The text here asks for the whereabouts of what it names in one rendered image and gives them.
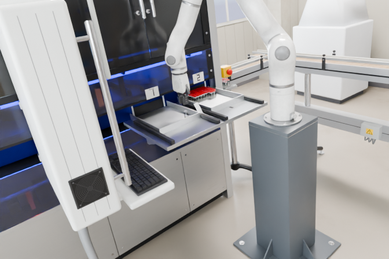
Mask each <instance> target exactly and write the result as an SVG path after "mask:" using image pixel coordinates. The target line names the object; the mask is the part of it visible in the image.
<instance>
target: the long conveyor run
mask: <svg viewBox="0 0 389 259"><path fill-rule="evenodd" d="M335 52H336V50H333V53H332V55H325V54H307V53H296V65H295V72H302V73H310V74H316V75H324V76H333V77H341V78H346V79H355V80H363V81H369V82H377V83H385V84H389V60H384V59H376V58H361V57H346V56H338V55H336V53H335ZM252 53H254V54H255V55H251V56H250V57H251V58H254V57H257V56H260V55H263V54H265V56H268V50H257V51H253V52H252Z"/></svg>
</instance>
